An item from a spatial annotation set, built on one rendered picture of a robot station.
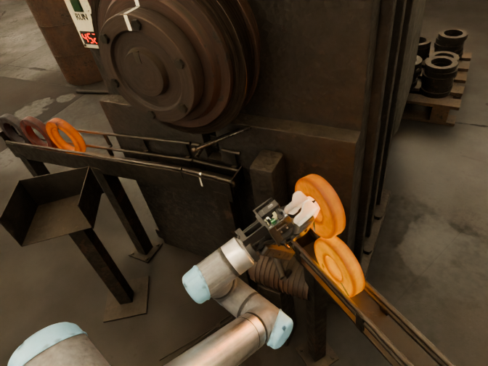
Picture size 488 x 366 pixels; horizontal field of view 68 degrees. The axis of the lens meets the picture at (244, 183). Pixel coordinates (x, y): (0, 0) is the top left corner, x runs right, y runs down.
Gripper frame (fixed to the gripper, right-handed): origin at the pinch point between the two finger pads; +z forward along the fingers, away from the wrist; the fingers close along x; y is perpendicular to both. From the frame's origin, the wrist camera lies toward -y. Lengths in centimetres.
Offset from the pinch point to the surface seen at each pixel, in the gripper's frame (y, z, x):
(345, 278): -12.4, -5.7, -12.8
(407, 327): -16.0, -2.4, -27.6
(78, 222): -9, -63, 61
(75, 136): 0, -50, 98
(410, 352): -20.3, -4.9, -30.5
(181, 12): 40, -1, 33
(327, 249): -8.7, -4.7, -6.4
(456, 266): -103, 49, 1
